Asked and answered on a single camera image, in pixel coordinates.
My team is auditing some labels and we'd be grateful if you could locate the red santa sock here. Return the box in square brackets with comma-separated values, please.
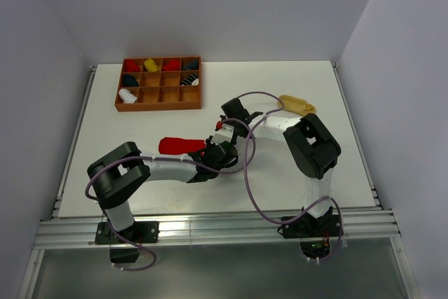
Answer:
[158, 137, 206, 155]

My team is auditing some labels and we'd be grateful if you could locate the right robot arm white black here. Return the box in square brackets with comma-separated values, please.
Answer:
[221, 97, 342, 236]

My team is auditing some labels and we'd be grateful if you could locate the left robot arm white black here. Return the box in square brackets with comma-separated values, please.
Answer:
[87, 141, 239, 242]

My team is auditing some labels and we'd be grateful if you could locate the beige flat sock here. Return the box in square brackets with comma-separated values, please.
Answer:
[277, 95, 316, 116]

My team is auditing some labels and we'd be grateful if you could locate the black white striped rolled sock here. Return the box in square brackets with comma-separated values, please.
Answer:
[180, 73, 200, 86]

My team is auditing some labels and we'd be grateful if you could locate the dark teal rolled sock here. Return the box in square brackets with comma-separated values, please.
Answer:
[181, 59, 200, 71]

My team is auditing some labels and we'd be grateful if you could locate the red rolled sock middle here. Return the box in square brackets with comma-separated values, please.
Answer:
[162, 59, 181, 71]

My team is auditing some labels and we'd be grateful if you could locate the red rolled sock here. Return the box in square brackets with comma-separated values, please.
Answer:
[124, 60, 141, 72]
[162, 59, 181, 71]

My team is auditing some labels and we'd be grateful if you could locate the wooden compartment tray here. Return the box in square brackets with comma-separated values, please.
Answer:
[115, 56, 202, 112]

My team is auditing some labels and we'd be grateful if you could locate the yellow rolled sock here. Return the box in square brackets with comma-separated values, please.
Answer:
[143, 58, 160, 72]

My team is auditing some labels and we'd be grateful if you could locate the dark navy rolled sock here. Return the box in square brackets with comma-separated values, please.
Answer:
[121, 74, 139, 88]

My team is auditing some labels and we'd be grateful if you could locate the red rolled sock left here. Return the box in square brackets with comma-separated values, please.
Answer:
[124, 60, 141, 72]

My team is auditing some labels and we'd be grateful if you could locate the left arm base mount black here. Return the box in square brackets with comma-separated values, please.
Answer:
[94, 221, 159, 265]

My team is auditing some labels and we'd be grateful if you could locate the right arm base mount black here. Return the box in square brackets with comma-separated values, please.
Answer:
[277, 209, 344, 259]

